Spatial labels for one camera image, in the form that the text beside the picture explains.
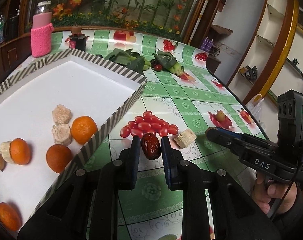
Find dried red date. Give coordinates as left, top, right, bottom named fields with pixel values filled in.
left=141, top=133, right=162, bottom=160

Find orange mandarin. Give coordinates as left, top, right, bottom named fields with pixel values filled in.
left=71, top=116, right=98, bottom=145
left=46, top=144, right=73, bottom=173
left=0, top=202, right=21, bottom=231
left=10, top=138, right=31, bottom=165

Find green tablecloth with fruits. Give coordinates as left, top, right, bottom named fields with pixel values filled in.
left=16, top=29, right=270, bottom=240

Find person's right hand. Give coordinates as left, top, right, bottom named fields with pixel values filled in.
left=251, top=172, right=298, bottom=214

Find right green leafy vegetable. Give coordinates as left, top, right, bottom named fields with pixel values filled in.
left=153, top=49, right=184, bottom=76

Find green leafy vegetable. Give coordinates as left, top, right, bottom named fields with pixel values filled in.
left=105, top=48, right=152, bottom=74
left=153, top=49, right=184, bottom=76

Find white striped cardboard tray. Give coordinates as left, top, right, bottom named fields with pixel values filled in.
left=0, top=49, right=147, bottom=224

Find dark red cherry tomato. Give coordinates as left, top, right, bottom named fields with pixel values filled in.
left=154, top=64, right=162, bottom=72

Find purple spray cans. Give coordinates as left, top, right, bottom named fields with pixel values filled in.
left=200, top=37, right=213, bottom=53

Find left green leafy vegetable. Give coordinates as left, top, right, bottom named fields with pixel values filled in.
left=105, top=48, right=152, bottom=74

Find small dark jar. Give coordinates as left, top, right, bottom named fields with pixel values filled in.
left=65, top=25, right=89, bottom=51

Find pink knitted sleeve bottle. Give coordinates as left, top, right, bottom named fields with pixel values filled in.
left=30, top=0, right=54, bottom=57

